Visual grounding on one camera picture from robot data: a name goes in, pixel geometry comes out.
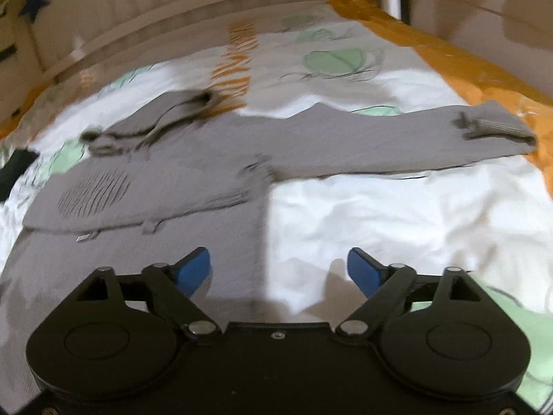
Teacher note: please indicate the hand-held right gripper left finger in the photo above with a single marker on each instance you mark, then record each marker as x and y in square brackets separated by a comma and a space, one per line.
[193, 269]

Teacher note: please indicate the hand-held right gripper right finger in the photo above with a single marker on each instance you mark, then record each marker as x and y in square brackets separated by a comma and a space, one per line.
[365, 271]

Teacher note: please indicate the grey knit sweater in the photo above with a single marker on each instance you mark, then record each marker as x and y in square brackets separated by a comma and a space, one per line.
[181, 168]

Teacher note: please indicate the white leaf-print bed cover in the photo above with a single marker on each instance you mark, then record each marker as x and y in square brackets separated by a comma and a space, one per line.
[371, 216]

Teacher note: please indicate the dark cloth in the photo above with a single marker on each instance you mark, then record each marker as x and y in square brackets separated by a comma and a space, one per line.
[13, 170]

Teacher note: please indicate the orange bed sheet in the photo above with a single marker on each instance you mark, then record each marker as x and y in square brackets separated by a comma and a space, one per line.
[466, 69]

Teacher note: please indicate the blue star sticker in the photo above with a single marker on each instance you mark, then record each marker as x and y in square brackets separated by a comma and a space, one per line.
[35, 2]

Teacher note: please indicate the wooden bed frame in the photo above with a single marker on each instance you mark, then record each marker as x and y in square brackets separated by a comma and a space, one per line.
[129, 21]

